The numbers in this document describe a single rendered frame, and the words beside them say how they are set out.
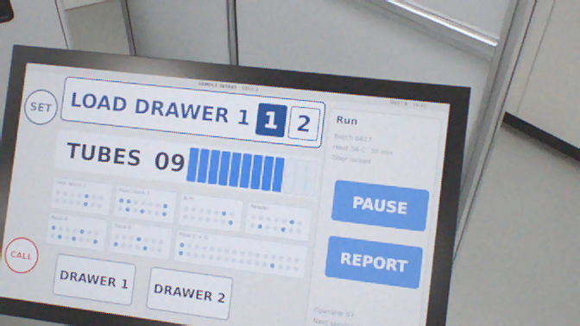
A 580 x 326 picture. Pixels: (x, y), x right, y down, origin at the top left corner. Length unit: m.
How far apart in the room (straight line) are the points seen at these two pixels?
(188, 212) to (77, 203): 0.13
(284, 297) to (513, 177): 2.05
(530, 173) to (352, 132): 2.07
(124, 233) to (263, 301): 0.17
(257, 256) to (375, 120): 0.19
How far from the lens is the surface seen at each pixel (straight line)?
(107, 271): 0.63
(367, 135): 0.56
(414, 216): 0.57
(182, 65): 0.60
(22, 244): 0.67
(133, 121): 0.61
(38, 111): 0.67
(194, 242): 0.59
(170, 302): 0.61
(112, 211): 0.62
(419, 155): 0.57
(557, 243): 2.29
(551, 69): 2.62
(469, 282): 2.02
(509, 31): 1.08
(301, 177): 0.56
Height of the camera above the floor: 1.47
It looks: 38 degrees down
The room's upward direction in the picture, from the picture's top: 1 degrees clockwise
